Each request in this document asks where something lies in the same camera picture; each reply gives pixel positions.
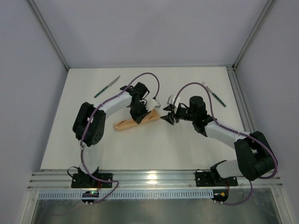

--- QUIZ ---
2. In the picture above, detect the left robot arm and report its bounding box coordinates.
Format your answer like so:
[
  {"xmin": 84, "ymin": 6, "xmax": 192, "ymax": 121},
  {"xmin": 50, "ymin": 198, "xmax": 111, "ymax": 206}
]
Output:
[{"xmin": 72, "ymin": 82, "xmax": 153, "ymax": 153}]

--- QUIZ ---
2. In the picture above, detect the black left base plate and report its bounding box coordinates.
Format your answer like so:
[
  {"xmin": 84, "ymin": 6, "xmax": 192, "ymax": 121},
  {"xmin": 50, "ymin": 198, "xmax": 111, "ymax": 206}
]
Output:
[{"xmin": 71, "ymin": 172, "xmax": 113, "ymax": 189}]

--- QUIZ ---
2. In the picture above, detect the right rear aluminium post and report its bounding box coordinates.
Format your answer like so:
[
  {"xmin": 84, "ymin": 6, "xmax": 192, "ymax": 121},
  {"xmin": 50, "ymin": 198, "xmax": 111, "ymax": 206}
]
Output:
[{"xmin": 232, "ymin": 0, "xmax": 277, "ymax": 70}]

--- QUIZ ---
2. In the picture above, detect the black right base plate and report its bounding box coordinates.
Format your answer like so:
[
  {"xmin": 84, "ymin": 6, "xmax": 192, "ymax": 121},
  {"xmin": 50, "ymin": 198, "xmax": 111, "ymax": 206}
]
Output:
[{"xmin": 194, "ymin": 170, "xmax": 238, "ymax": 187}]

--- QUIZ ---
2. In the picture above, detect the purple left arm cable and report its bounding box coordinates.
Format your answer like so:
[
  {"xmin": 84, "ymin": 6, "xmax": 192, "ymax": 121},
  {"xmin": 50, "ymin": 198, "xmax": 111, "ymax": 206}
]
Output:
[{"xmin": 79, "ymin": 72, "xmax": 161, "ymax": 217}]

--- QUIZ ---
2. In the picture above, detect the left rear aluminium post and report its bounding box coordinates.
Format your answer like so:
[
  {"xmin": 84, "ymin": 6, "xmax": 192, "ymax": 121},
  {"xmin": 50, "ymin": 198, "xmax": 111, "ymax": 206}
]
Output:
[{"xmin": 26, "ymin": 0, "xmax": 70, "ymax": 71}]

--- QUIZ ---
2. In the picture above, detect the green handled knife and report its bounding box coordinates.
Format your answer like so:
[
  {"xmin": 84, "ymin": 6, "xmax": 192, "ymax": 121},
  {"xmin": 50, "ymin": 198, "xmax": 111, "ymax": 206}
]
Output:
[{"xmin": 94, "ymin": 75, "xmax": 121, "ymax": 98}]

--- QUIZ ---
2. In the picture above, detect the front aluminium rail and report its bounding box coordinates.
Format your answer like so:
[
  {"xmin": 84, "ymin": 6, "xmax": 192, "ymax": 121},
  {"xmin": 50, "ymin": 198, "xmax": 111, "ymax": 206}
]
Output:
[{"xmin": 27, "ymin": 169, "xmax": 283, "ymax": 191}]

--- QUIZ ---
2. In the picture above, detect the slotted cable duct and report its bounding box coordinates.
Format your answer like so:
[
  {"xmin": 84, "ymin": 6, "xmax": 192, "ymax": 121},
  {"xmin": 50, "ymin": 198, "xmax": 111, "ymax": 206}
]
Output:
[{"xmin": 38, "ymin": 189, "xmax": 213, "ymax": 200}]

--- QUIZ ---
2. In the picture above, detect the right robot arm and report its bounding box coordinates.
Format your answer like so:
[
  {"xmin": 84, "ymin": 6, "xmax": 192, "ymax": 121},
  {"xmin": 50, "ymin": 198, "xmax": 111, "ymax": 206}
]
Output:
[{"xmin": 161, "ymin": 95, "xmax": 278, "ymax": 184}]

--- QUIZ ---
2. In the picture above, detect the beige cloth napkin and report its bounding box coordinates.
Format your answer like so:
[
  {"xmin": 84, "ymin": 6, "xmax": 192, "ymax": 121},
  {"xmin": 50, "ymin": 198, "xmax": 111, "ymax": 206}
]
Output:
[{"xmin": 114, "ymin": 109, "xmax": 160, "ymax": 131}]

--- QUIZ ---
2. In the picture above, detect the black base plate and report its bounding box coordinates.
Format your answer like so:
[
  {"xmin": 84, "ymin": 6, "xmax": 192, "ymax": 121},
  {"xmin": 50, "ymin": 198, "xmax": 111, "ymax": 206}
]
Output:
[
  {"xmin": 71, "ymin": 172, "xmax": 113, "ymax": 189},
  {"xmin": 194, "ymin": 170, "xmax": 238, "ymax": 187}
]

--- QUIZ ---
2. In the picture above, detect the aluminium frame rail right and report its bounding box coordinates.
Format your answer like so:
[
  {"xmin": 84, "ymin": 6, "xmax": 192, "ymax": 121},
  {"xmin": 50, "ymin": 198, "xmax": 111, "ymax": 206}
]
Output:
[{"xmin": 226, "ymin": 65, "xmax": 256, "ymax": 133}]

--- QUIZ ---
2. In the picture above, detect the left controller board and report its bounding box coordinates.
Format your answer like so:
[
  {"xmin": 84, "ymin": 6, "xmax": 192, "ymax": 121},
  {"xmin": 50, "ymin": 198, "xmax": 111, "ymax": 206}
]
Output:
[{"xmin": 81, "ymin": 190, "xmax": 99, "ymax": 205}]

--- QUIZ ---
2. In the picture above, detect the green handled fork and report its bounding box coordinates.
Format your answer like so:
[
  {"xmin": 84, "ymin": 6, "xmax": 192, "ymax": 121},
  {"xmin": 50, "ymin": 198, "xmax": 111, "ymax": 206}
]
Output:
[{"xmin": 202, "ymin": 82, "xmax": 227, "ymax": 107}]

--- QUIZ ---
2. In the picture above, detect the aluminium post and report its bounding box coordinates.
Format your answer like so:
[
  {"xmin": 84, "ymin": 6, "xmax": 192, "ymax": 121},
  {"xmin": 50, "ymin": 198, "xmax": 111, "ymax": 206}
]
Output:
[
  {"xmin": 232, "ymin": 0, "xmax": 277, "ymax": 70},
  {"xmin": 26, "ymin": 0, "xmax": 70, "ymax": 71}
]

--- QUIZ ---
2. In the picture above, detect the controller board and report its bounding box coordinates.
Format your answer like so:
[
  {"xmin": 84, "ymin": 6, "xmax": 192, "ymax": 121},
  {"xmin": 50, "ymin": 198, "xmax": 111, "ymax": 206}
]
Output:
[
  {"xmin": 81, "ymin": 190, "xmax": 99, "ymax": 205},
  {"xmin": 212, "ymin": 190, "xmax": 229, "ymax": 203}
]

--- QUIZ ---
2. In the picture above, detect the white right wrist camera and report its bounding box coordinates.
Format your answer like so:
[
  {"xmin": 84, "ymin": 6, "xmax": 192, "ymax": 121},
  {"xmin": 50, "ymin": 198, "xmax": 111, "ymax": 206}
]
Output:
[{"xmin": 167, "ymin": 95, "xmax": 180, "ymax": 109}]

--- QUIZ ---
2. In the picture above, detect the right controller board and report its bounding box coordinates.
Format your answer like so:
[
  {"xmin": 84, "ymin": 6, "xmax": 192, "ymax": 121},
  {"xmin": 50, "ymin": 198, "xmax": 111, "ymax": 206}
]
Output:
[{"xmin": 212, "ymin": 190, "xmax": 229, "ymax": 203}]

